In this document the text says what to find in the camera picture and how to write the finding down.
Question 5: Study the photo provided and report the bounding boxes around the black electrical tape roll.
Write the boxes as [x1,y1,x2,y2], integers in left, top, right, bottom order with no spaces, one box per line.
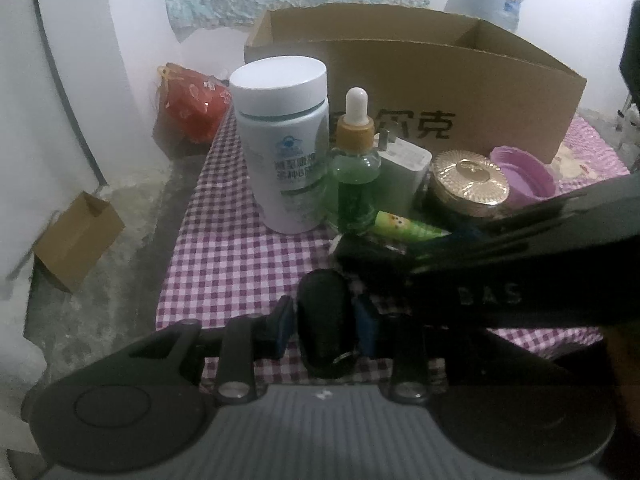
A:
[296,269,361,379]

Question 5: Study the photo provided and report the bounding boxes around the green lip balm tube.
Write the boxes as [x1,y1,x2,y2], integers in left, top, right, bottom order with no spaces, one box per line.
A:
[366,210,449,245]

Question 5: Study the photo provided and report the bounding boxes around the gold round compact case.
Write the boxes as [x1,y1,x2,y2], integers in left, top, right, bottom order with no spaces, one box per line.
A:
[428,150,510,218]

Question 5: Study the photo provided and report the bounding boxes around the white power adapter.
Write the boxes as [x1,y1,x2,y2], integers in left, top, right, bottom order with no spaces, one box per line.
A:
[374,128,432,217]

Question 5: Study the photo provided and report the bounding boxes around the green dropper bottle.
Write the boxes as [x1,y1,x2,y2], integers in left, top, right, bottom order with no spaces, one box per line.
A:
[326,87,381,234]

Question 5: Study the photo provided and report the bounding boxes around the white supplement bottle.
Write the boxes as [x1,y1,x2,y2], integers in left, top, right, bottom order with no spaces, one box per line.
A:
[229,55,329,234]

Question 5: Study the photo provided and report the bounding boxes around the purple checkered tablecloth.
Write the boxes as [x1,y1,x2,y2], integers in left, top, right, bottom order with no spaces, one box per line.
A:
[156,110,629,385]

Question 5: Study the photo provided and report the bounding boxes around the small cardboard box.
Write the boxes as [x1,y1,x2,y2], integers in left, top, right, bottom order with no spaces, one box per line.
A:
[34,192,125,292]

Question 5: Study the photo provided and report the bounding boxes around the large cardboard box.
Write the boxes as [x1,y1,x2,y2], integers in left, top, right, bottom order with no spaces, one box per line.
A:
[244,3,586,162]

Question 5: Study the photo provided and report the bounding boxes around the red plastic bag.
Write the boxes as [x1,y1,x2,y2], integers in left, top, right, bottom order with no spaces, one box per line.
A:
[157,63,232,144]

